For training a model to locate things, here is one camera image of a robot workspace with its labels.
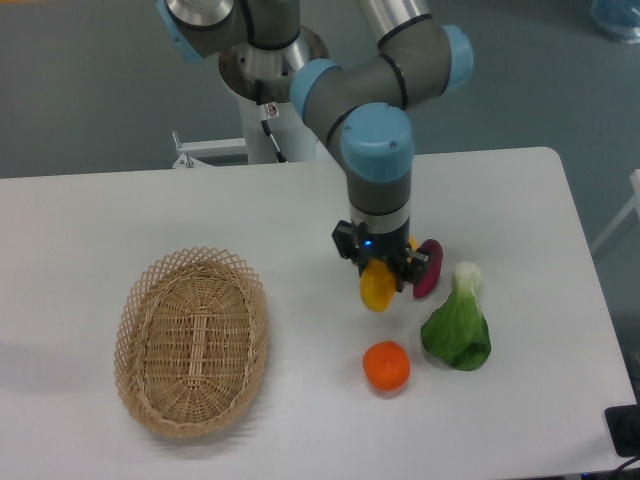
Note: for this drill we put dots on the white frame at right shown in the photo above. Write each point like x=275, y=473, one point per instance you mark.
x=620, y=224

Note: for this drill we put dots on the green bok choy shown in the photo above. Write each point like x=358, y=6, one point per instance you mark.
x=457, y=332

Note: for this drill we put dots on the orange tangerine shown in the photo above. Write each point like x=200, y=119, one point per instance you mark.
x=386, y=367

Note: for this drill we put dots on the blue plastic bag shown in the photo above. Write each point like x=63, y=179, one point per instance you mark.
x=617, y=18

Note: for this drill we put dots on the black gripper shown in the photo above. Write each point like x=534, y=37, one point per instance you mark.
x=357, y=243

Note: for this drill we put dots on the black device at edge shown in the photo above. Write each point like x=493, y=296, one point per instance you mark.
x=623, y=426

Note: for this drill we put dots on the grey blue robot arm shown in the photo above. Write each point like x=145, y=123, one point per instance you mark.
x=293, y=98

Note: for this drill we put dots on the yellow mango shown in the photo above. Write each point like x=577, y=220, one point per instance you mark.
x=383, y=275

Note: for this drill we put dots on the woven wicker basket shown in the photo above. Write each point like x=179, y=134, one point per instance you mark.
x=192, y=343

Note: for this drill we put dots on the purple sweet potato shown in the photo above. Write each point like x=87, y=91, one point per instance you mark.
x=433, y=249

